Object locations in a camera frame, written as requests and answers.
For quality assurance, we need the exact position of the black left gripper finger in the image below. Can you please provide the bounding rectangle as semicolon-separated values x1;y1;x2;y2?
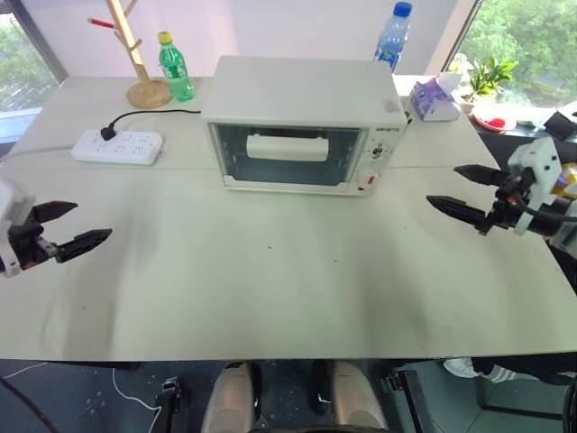
34;200;79;224
56;228;114;264

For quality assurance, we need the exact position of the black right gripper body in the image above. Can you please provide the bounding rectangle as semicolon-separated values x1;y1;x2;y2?
488;169;536;232

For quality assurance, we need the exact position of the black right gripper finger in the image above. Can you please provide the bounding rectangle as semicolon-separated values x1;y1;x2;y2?
453;164;509;189
426;194;491;235

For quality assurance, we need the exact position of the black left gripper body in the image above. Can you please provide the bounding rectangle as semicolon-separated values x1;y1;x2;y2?
6;207;60;271

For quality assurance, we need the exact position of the white toaster oven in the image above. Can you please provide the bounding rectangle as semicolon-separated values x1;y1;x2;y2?
201;55;408;199

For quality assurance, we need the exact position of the red and white plate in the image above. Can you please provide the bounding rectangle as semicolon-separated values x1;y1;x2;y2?
470;111;520;133

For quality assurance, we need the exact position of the yellow package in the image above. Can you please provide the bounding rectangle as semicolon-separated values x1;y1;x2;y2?
557;161;577;200

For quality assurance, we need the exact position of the purple tissue box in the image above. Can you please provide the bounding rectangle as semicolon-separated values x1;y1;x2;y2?
408;71;463;124

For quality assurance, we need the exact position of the white power strip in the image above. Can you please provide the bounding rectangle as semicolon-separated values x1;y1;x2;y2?
69;128;166;167

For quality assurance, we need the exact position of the black box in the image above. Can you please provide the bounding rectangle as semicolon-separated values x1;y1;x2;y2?
542;100;577;142

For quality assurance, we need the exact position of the green potted plant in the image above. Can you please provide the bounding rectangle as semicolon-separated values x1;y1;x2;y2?
458;54;520;115

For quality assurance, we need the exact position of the wooden branch rack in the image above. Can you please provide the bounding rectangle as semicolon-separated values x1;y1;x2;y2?
87;0;175;111

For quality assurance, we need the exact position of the white sneaker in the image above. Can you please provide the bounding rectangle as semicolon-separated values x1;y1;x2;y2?
443;357;480;380

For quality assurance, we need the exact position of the black trouser leg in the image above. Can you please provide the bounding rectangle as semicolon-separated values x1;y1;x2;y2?
470;353;577;388

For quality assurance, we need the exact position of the blue-capped water bottle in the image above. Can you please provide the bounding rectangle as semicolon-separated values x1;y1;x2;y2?
372;1;414;74

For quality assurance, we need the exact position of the black table leg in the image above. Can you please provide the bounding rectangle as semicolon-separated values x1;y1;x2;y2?
380;367;427;433
154;375;185;433

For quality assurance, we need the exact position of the green plastic bottle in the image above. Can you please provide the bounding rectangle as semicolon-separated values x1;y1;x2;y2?
157;31;197;103

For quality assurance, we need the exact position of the beige rounded robot leg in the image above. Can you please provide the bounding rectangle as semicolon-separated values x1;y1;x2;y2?
309;358;389;433
199;360;263;433

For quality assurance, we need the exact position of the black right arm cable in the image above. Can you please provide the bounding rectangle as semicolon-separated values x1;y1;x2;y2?
517;188;577;223

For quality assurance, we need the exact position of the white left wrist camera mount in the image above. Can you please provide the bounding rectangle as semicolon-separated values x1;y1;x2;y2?
0;179;37;279

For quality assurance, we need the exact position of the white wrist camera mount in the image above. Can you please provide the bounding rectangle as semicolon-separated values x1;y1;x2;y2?
0;179;37;279
507;136;564;236

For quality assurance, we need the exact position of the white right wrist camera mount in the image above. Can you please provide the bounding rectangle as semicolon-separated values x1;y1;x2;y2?
507;136;564;236

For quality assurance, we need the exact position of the black plug with cable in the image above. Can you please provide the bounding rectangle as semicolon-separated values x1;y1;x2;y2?
99;108;202;143

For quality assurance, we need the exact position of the black floor cable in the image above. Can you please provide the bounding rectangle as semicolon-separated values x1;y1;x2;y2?
0;375;60;433

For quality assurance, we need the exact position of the white floor cable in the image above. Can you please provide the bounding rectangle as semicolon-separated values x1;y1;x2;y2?
111;366;164;433

